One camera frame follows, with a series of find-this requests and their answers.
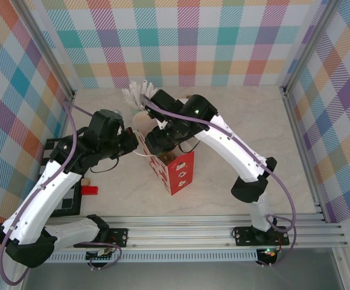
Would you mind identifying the white paper bag red print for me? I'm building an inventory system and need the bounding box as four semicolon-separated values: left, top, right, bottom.
132;111;200;197

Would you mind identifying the black and grey chessboard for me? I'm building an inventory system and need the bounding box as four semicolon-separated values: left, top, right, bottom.
40;137;87;217

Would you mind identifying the small circuit board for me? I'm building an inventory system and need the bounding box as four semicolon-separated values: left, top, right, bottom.
86;249;115;261
258;247;278;258

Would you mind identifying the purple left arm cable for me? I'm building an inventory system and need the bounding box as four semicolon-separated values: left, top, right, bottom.
0;101;124;286

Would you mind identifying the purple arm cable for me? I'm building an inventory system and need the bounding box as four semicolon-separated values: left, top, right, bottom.
0;101;124;286
141;95;298;268

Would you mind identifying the aluminium side rail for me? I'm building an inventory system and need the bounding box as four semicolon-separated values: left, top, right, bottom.
57;90;76;138
280;86;327;223

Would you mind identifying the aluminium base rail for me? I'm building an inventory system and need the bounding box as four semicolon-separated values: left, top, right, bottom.
14;214;349;250

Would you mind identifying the aluminium corner post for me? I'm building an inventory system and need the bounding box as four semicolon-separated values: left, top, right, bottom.
16;0;78;102
283;0;336;91

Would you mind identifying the white slotted cable duct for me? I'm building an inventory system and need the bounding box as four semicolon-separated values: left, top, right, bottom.
29;253;259;263

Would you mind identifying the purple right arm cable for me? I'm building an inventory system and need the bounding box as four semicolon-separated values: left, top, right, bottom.
141;95;298;268

